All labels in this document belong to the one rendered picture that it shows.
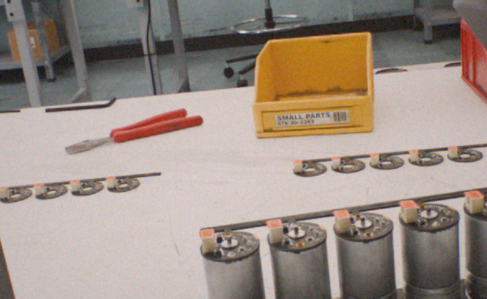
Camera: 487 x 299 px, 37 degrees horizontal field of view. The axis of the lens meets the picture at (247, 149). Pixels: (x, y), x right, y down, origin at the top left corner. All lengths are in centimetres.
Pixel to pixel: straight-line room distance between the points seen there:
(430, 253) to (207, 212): 22
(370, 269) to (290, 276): 3
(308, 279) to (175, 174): 28
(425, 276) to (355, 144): 28
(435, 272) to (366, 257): 3
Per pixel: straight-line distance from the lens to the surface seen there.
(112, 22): 492
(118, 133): 66
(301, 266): 30
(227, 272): 30
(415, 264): 32
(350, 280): 31
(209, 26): 482
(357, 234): 30
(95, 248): 47
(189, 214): 49
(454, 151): 54
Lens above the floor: 95
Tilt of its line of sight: 19 degrees down
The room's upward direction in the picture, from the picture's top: 7 degrees counter-clockwise
